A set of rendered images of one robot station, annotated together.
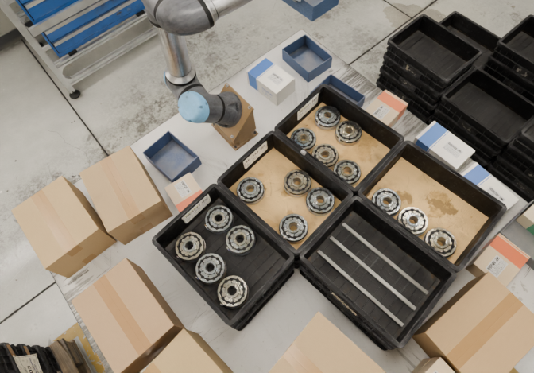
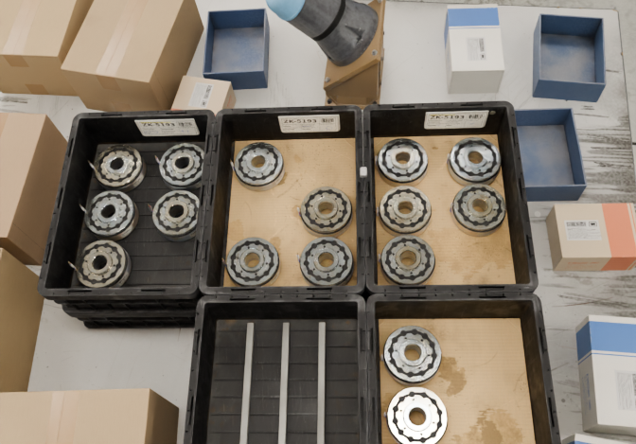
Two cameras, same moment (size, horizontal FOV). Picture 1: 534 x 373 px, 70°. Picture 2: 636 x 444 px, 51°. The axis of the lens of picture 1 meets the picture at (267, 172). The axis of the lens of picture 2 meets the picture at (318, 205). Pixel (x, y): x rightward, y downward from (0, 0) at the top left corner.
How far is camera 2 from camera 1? 0.58 m
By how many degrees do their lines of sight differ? 21
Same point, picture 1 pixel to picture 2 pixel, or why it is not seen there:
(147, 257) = not seen: hidden behind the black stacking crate
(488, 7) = not seen: outside the picture
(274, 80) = (471, 50)
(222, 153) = (306, 95)
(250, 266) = (156, 259)
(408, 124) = (618, 291)
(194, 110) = not seen: outside the picture
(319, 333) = (118, 414)
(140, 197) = (132, 59)
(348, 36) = not seen: outside the picture
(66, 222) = (38, 20)
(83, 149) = not seen: outside the picture
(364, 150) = (474, 257)
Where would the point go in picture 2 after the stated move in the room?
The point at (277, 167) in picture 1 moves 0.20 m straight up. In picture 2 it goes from (329, 168) to (323, 115)
